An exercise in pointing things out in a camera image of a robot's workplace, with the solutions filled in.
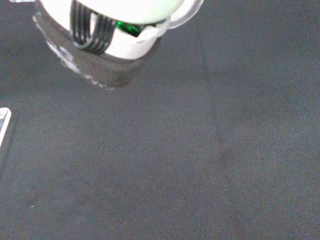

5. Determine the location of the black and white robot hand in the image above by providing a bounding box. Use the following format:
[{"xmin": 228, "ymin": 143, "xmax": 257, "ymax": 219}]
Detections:
[{"xmin": 32, "ymin": 0, "xmax": 187, "ymax": 90}]

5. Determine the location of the clear acrylic funnel stand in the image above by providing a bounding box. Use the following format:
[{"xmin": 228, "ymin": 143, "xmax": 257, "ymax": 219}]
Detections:
[{"xmin": 0, "ymin": 107, "xmax": 12, "ymax": 149}]

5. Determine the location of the black bench cloth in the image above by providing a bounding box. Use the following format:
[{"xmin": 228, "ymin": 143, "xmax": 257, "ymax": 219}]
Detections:
[{"xmin": 0, "ymin": 0, "xmax": 320, "ymax": 240}]

